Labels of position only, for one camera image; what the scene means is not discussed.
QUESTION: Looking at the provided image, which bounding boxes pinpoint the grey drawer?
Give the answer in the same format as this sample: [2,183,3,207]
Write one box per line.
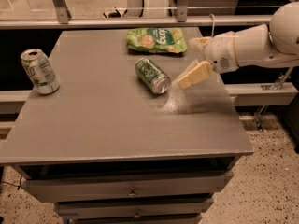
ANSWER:
[56,197,213,219]
[22,171,233,203]

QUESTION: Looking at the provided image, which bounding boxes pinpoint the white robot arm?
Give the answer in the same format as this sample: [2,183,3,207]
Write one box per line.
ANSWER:
[176,2,299,89]

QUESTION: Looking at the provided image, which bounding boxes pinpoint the top grey drawer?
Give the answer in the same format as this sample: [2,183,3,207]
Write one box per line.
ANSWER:
[22,171,233,203]

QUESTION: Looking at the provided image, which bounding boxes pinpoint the grey drawer cabinet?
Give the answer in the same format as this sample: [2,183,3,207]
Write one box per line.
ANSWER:
[0,30,253,224]

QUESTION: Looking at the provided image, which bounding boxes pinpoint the grey metal railing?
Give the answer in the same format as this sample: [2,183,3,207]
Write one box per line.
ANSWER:
[0,0,299,30]

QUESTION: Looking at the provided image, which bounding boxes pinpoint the white cable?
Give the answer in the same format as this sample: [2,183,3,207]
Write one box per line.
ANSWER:
[208,13,217,39]

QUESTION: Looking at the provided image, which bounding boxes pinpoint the green chip bag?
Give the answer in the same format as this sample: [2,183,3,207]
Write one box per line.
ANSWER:
[126,28,187,54]

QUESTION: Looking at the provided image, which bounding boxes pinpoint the white and green soda can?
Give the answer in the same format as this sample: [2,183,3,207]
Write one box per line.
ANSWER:
[21,49,59,95]

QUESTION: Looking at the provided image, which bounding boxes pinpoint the metal bracket stand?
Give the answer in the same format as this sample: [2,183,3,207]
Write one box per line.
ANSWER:
[253,68,297,131]

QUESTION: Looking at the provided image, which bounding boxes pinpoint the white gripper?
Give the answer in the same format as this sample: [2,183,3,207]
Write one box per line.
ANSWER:
[176,32,239,89]

